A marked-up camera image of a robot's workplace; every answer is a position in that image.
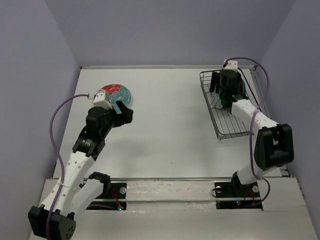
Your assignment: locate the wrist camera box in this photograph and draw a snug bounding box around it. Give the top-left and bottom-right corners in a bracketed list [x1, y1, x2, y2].
[223, 59, 238, 72]
[93, 90, 112, 110]

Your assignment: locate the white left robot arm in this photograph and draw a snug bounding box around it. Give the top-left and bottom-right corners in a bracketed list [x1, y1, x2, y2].
[28, 100, 134, 240]

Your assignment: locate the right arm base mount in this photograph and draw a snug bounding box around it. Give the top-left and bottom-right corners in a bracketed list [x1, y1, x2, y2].
[211, 181, 263, 210]

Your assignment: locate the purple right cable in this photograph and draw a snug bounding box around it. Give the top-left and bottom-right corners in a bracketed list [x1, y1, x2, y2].
[224, 56, 272, 208]

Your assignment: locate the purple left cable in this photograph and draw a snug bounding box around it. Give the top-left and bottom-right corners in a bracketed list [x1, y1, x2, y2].
[46, 93, 92, 240]

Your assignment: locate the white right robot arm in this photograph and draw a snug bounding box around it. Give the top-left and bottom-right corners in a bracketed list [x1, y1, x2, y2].
[210, 68, 294, 198]

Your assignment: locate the red and blue floral plate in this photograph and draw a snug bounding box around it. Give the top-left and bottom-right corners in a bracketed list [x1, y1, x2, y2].
[99, 84, 132, 108]

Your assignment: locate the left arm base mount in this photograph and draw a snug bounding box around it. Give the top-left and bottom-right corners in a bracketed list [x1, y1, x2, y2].
[86, 182, 127, 211]

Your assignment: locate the purple cable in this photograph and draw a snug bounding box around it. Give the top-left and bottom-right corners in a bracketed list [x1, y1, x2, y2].
[224, 56, 272, 208]
[46, 93, 92, 240]

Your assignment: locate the mint green flower plate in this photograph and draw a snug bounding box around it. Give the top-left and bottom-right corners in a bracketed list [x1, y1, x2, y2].
[210, 92, 223, 109]

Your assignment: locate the black wire dish rack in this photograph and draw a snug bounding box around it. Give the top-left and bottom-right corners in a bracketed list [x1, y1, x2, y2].
[199, 68, 262, 140]

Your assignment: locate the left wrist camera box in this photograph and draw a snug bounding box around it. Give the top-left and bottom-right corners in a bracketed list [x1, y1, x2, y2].
[93, 90, 112, 110]

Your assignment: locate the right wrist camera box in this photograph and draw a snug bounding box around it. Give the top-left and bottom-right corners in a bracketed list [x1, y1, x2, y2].
[223, 59, 238, 72]

